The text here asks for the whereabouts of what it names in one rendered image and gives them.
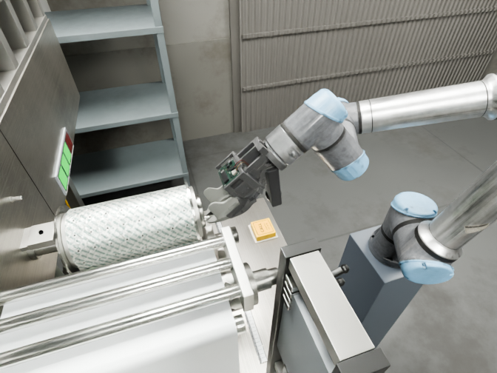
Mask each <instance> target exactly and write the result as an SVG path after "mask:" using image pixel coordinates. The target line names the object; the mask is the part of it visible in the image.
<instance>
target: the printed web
mask: <svg viewBox="0 0 497 373"><path fill-rule="evenodd" d="M65 234H66V239H67V245H68V249H69V251H70V254H71V257H72V259H73V261H74V263H75V265H76V266H77V267H78V268H79V270H80V271H84V270H86V269H91V268H95V267H98V266H103V265H107V264H110V263H115V262H118V261H124V260H127V259H130V258H136V257H139V256H142V255H147V254H150V253H153V252H159V251H162V250H165V249H171V248H174V247H177V246H182V245H186V244H189V243H194V242H197V233H196V229H195V223H194V219H193V215H192V209H191V206H190V202H189V196H188V193H187V190H186V186H185V185H183V186H176V187H172V188H168V189H162V190H158V191H154V192H148V193H144V194H140V195H133V196H130V197H126V198H119V199H116V200H112V201H105V202H102V203H98V204H91V205H88V206H81V207H77V208H74V209H69V210H68V211H67V214H66V218H65Z"/></svg>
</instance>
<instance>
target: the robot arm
mask: <svg viewBox="0 0 497 373"><path fill-rule="evenodd" d="M478 117H485V118H486V119H487V120H496V119H497V73H491V74H488V75H486V76H485V77H484V78H483V80H481V81H474V82H469V83H464V84H456V85H451V86H446V87H438V88H434V89H429V90H421V91H416V92H411V93H403V94H399V95H391V96H386V97H381V98H373V99H368V100H364V101H356V102H352V103H348V101H346V100H345V99H344V98H337V97H336V96H335V95H334V94H333V93H332V92H331V91H330V90H327V89H321V90H319V91H318V92H317V93H315V94H313V95H312V96H311V97H310V98H309V99H308V100H307V101H304V104H303V105H302V106H300V107H299V108H298V109H297V110H296V111H295V112H293V113H292V114H291V115H290V116H289V117H288V118H287V119H286V120H284V122H282V123H281V124H280V125H279V126H278V127H277V128H275V129H274V130H273V131H272V132H271V133H270V134H268V135H267V136H266V140H264V141H262V140H261V139H259V138H258V137H256V138H255V139H254V140H253V141H251V142H250V143H249V144H248V145H247V146H246V147H245V148H243V149H242V150H241V151H240V152H239V153H238V154H236V153H235V152H234V151H233V152H231V153H230V154H229V155H228V156H227V157H226V158H225V159H224V160H222V161H221V162H220V163H219V164H218V165H217V166H216V167H215V168H216V169H218V171H217V174H218V175H219V178H220V181H221V184H222V186H221V187H220V188H217V189H215V188H207V189H206V190H205V191H204V193H203V194H204V195H205V196H206V198H207V199H208V200H209V201H210V204H209V207H208V209H207V211H206V214H205V215H210V214H213V216H211V217H210V219H208V220H207V223H209V224H212V223H217V222H221V221H225V220H228V219H230V218H235V217H237V216H238V215H242V214H243V213H244V212H246V211H247V210H248V209H250V207H251V206H252V205H253V204H254V203H256V202H257V199H258V198H259V197H260V195H262V194H263V190H264V189H265V188H266V198H267V199H268V200H269V201H270V203H271V205H272V206H273V207H275V206H279V205H281V204H282V196H281V195H282V193H281V189H280V174H279V169H280V170H281V171H283V170H284V169H285V168H286V167H287V165H291V164H292V163H294V162H295V161H296V160H297V159H298V158H299V157H300V156H301V155H303V154H304V153H306V152H307V151H308V150H310V148H312V149H313V150H314V151H315V153H316V154H318V156H319V157H320V158H321V159H322V160H323V161H324V162H325V164H326V165H327V166H328V167H329V168H330V170H331V171H332V172H333V173H334V174H335V175H336V176H337V177H338V178H339V179H341V180H343V181H352V180H353V179H356V178H358V177H359V176H361V175H362V174H363V173H364V172H365V171H366V169H367V168H368V165H369V160H368V157H367V155H366V154H365V151H364V150H363V149H362V148H361V147H360V145H359V143H358V139H357V136H356V135H358V134H363V133H369V132H378V131H384V130H394V129H399V128H405V127H415V126H420V125H426V124H435V123H441V122H446V121H456V120H462V119H467V118H478ZM228 158H231V159H230V160H229V161H228V162H227V163H225V164H224V165H223V166H221V164H223V163H224V162H225V161H226V160H227V159H228ZM237 197H238V198H239V200H238V199H237ZM437 212H438V207H437V205H436V203H435V202H434V201H433V200H432V199H430V198H429V197H427V196H425V195H423V194H420V193H417V192H401V193H399V194H398V195H396V196H395V198H394V200H393V201H391V204H390V208H389V210H388V213H387V215H386V216H385V219H384V221H383V223H382V225H381V226H380V227H379V228H378V229H376V230H375V231H374V232H373V233H372V234H371V236H370V239H369V241H368V246H369V250H370V251H371V254H372V255H373V256H374V257H375V258H376V259H377V260H378V261H379V262H381V263H383V264H384V265H386V266H389V267H392V268H397V269H401V270H402V274H403V275H404V277H405V278H406V279H408V280H409V281H412V282H414V283H420V284H437V283H443V282H445V281H448V280H450V279H451V278H452V277H453V275H454V272H453V271H454V268H453V267H452V263H454V262H455V261H457V260H458V259H459V258H460V257H461V256H462V254H463V249H462V247H463V246H464V245H465V244H466V243H468V242H469V241H471V240H472V239H474V237H476V236H477V235H478V234H480V233H481V232H483V231H484V230H485V229H486V228H487V227H489V226H490V225H491V224H493V223H494V222H496V221H497V161H496V162H495V163H494V164H493V165H492V166H491V167H489V168H488V169H487V170H486V171H485V172H484V173H483V174H482V175H481V176H480V177H478V178H477V179H476V180H475V181H474V182H473V183H472V184H471V185H470V186H469V187H468V188H466V190H465V191H463V193H462V194H460V196H459V197H457V198H456V199H455V200H454V201H453V202H452V203H451V204H450V205H449V206H448V207H446V208H445V209H444V210H443V211H442V212H441V213H440V214H439V215H438V216H437ZM436 216H437V217H436ZM435 217H436V218H435Z"/></svg>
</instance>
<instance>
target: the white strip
mask: <svg viewBox="0 0 497 373"><path fill-rule="evenodd" d="M244 333H246V325H245V322H244V319H243V316H242V314H239V315H235V316H233V314H232V312H231V309H230V310H227V311H224V312H221V313H218V314H215V315H211V316H208V317H204V318H201V319H199V320H194V321H192V322H189V323H185V324H182V325H179V326H175V327H172V328H170V329H166V330H163V331H160V332H156V333H153V334H150V335H147V336H143V337H139V338H137V339H134V340H130V341H127V342H125V343H120V344H118V345H115V346H110V347H108V348H105V349H101V350H98V351H96V352H91V353H89V354H85V355H82V356H79V357H75V358H73V359H69V360H65V361H63V362H60V363H56V364H53V365H51V366H46V367H44V368H41V369H36V370H34V371H31V372H27V373H240V362H239V349H238V335H241V334H244Z"/></svg>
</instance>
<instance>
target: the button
mask: <svg viewBox="0 0 497 373"><path fill-rule="evenodd" d="M251 229H252V232H253V233H254V236H255V238H256V240H257V241H261V240H264V239H267V238H273V237H275V236H276V232H275V230H274V227H273V225H272V223H271V221H270V219H269V218H266V219H263V220H260V221H255V222H251Z"/></svg>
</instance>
